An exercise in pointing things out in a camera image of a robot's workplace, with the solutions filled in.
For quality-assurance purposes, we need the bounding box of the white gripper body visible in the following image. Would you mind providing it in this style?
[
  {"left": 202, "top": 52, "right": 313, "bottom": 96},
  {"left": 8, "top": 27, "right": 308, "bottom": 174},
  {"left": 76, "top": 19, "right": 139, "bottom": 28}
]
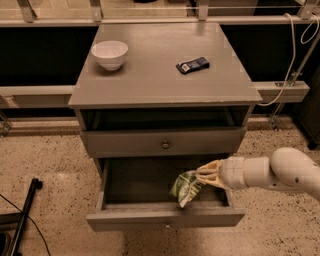
[{"left": 220, "top": 157, "right": 247, "bottom": 190}]

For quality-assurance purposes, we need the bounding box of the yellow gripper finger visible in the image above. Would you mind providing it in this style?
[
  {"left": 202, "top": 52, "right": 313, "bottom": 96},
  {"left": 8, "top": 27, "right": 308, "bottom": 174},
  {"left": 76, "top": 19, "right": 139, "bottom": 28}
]
[
  {"left": 197, "top": 176, "right": 227, "bottom": 189},
  {"left": 196, "top": 160, "right": 223, "bottom": 176}
]

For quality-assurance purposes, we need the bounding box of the green jalapeno chip bag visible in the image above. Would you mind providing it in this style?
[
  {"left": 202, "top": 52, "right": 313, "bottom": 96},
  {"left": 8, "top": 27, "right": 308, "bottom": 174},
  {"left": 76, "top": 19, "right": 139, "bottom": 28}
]
[{"left": 170, "top": 170, "right": 204, "bottom": 208}]

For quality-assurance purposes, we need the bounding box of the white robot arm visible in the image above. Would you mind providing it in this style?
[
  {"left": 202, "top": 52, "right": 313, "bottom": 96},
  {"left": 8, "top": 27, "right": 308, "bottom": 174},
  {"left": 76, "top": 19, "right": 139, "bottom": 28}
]
[{"left": 195, "top": 147, "right": 320, "bottom": 201}]

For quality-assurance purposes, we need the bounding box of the grey wooden drawer cabinet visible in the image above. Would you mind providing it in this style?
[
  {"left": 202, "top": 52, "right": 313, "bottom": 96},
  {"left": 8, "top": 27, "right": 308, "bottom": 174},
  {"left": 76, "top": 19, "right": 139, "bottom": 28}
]
[{"left": 69, "top": 23, "right": 261, "bottom": 231}]

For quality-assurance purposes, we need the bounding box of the open grey middle drawer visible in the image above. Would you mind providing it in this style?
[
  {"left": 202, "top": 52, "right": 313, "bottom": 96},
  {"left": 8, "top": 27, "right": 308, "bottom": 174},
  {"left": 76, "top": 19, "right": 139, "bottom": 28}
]
[{"left": 86, "top": 156, "right": 245, "bottom": 231}]

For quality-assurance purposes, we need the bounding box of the closed grey upper drawer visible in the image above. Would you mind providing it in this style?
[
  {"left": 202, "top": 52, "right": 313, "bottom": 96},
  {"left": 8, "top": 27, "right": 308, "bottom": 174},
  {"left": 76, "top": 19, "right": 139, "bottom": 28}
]
[{"left": 80, "top": 128, "right": 246, "bottom": 158}]

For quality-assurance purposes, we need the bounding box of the dark blue snack bar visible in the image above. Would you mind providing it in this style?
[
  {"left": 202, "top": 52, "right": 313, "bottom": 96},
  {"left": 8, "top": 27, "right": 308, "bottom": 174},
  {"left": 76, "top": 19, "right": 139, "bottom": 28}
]
[{"left": 176, "top": 57, "right": 210, "bottom": 75}]

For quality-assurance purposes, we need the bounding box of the white ceramic bowl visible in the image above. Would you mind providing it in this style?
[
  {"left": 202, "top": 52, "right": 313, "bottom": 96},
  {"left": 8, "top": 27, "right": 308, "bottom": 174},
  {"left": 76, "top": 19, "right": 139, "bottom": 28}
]
[{"left": 91, "top": 41, "right": 128, "bottom": 71}]

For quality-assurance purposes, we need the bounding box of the black stand leg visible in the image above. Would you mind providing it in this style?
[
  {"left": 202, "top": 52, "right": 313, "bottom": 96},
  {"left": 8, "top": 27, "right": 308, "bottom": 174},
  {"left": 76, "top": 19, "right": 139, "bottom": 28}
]
[{"left": 0, "top": 178, "right": 43, "bottom": 256}]

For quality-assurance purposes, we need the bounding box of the metal railing frame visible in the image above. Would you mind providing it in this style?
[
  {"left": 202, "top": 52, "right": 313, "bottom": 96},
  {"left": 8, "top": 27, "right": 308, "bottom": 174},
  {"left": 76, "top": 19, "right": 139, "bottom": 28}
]
[{"left": 1, "top": 0, "right": 319, "bottom": 122}]

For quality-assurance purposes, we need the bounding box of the thin black cable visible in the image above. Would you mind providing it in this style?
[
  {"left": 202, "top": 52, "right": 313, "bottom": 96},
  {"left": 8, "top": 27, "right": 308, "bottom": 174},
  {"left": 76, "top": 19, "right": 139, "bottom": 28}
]
[{"left": 0, "top": 193, "right": 52, "bottom": 256}]

